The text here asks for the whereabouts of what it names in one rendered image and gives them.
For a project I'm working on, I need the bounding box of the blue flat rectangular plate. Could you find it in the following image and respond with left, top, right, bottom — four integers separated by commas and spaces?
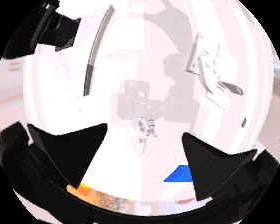
163, 165, 193, 183

